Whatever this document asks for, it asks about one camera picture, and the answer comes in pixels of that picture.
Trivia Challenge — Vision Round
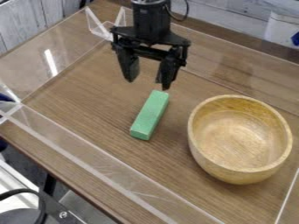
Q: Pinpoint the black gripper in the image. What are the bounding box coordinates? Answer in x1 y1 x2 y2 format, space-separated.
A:
111 0 191 91

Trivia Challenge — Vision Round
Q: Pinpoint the green rectangular block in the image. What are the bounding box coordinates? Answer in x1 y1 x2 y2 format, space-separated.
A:
130 90 170 140

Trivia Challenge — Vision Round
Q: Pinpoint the brown wooden bowl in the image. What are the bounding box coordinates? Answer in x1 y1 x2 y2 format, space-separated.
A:
187 94 294 185

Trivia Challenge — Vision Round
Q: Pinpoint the white container in background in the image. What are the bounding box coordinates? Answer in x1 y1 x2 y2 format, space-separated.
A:
265 11 299 50

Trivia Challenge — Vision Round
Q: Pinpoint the blue object at right edge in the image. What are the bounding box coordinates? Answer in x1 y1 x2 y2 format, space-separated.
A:
291 32 299 46

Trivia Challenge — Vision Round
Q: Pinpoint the black table leg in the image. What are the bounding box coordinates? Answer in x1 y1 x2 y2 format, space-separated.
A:
43 174 58 196

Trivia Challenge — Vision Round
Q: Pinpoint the black chair at corner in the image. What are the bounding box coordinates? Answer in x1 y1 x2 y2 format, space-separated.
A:
0 188 85 224

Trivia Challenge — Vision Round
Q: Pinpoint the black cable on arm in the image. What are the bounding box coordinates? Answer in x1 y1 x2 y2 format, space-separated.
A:
165 0 191 22

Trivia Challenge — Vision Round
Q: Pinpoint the clear acrylic enclosure wall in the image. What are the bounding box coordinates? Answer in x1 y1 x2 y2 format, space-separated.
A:
0 3 299 224

